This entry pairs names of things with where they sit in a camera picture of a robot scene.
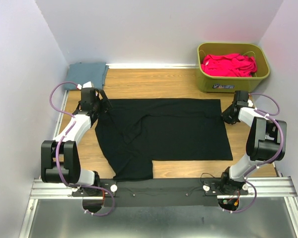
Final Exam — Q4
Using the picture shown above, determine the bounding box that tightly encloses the black t-shirt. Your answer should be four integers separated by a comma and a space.
95, 98, 233, 180

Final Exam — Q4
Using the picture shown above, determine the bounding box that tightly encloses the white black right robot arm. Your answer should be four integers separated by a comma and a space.
218, 90, 287, 194

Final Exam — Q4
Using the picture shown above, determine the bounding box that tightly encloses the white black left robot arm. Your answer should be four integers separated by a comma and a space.
41, 87, 112, 196

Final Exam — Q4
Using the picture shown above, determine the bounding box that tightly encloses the folded blue-grey t-shirt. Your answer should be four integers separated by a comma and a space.
65, 62, 109, 89

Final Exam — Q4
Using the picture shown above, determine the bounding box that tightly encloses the pink t-shirt in bin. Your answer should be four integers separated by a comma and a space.
201, 53, 257, 77

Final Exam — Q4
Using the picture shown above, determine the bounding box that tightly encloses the olive green plastic bin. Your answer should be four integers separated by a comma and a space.
196, 42, 270, 93

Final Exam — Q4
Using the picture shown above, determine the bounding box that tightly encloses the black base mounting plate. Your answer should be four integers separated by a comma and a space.
72, 177, 249, 208

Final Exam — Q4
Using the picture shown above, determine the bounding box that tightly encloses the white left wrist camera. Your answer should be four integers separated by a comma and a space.
76, 81, 94, 90

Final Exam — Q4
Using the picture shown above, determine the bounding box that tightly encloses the aluminium frame rail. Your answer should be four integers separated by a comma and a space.
19, 89, 298, 238

